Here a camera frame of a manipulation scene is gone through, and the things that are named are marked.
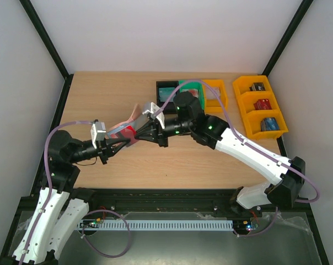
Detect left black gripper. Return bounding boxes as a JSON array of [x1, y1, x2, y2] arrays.
[[69, 131, 131, 165]]

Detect red credit card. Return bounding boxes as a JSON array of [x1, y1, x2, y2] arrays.
[[118, 125, 138, 147]]

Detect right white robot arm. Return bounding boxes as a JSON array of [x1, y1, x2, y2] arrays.
[[135, 92, 305, 216]]

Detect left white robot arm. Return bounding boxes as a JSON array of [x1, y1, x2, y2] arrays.
[[0, 130, 130, 264]]

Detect teal card holders stack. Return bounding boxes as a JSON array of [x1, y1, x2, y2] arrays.
[[158, 87, 174, 102]]

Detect red white card holders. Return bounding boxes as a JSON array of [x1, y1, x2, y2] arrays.
[[183, 89, 198, 98]]

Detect clear card holders stack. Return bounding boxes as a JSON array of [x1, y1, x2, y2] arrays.
[[205, 87, 221, 100]]

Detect yellow bin with red cards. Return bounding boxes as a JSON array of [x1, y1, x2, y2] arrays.
[[240, 91, 279, 113]]

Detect yellow bin with black cards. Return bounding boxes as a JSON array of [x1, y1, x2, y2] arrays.
[[233, 75, 272, 96]]

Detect red card stack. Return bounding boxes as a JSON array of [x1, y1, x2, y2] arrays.
[[254, 99, 272, 110]]

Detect black card stack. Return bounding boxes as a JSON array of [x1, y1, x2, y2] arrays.
[[249, 82, 266, 91]]

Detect yellow bin with blue cards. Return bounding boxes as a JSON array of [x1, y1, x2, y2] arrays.
[[243, 109, 288, 140]]

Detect blue card stack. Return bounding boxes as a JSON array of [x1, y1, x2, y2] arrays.
[[260, 117, 280, 131]]

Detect black storage bin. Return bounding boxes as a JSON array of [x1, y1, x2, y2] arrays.
[[156, 81, 179, 114]]

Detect green storage bin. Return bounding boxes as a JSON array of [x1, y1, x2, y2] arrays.
[[179, 82, 205, 109]]

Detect small yellow storage bin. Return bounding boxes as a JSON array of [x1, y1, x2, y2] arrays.
[[202, 79, 228, 114]]

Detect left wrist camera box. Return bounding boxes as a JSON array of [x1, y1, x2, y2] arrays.
[[90, 119, 106, 149]]

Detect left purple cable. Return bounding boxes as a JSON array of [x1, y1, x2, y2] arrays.
[[17, 120, 131, 265]]

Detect purple cable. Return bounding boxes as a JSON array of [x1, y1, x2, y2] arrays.
[[155, 79, 321, 238], [17, 120, 131, 265]]

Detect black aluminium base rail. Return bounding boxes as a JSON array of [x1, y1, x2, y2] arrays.
[[64, 188, 264, 219]]

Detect white slotted cable duct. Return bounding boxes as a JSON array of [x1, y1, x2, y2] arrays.
[[77, 220, 233, 231]]

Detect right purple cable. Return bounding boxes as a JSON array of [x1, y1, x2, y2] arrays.
[[155, 79, 321, 238]]

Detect left black frame post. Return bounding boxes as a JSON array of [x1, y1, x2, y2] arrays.
[[19, 0, 71, 81]]

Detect black frame post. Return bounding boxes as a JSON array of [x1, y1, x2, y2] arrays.
[[19, 0, 71, 81], [262, 0, 314, 77]]

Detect right black frame post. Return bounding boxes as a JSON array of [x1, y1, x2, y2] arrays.
[[262, 0, 314, 77]]

